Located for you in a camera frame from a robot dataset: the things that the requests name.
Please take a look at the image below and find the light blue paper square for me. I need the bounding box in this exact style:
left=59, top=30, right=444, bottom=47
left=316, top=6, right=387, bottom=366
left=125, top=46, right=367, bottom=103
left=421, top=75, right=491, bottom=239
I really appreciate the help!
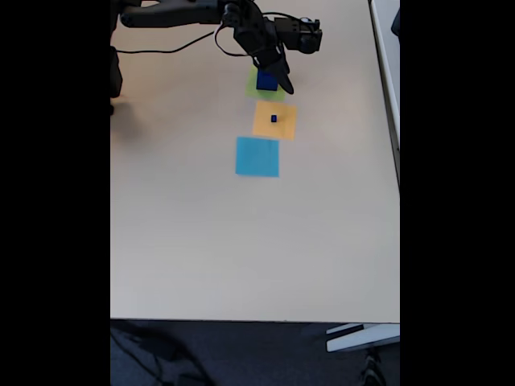
left=234, top=136, right=280, bottom=179

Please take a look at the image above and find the green paper square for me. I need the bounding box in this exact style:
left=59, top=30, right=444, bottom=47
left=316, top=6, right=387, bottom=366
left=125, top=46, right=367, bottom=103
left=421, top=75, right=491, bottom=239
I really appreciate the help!
left=244, top=66, right=287, bottom=101

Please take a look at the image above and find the orange paper square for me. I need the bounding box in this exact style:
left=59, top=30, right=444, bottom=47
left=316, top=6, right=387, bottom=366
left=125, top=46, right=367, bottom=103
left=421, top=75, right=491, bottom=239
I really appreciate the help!
left=251, top=100, right=298, bottom=141

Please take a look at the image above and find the large blue cube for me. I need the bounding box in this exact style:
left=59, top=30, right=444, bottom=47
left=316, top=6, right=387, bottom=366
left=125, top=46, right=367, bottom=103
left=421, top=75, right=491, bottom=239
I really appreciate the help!
left=255, top=68, right=280, bottom=92

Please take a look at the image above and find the white table foot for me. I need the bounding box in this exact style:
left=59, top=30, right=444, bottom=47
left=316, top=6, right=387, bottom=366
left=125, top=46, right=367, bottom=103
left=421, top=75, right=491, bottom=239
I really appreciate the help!
left=324, top=322, right=401, bottom=354

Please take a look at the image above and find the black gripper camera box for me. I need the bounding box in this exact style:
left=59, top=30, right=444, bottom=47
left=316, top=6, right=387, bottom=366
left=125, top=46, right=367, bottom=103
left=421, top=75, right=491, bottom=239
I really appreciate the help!
left=268, top=15, right=323, bottom=55

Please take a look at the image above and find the black camera cable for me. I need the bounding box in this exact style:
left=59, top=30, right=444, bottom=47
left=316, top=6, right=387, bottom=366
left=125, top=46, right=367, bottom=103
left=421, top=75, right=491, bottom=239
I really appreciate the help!
left=116, top=10, right=307, bottom=58

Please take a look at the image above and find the black floor cable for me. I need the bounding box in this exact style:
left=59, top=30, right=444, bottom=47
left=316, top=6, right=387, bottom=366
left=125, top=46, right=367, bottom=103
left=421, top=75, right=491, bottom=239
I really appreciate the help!
left=110, top=321, right=210, bottom=386

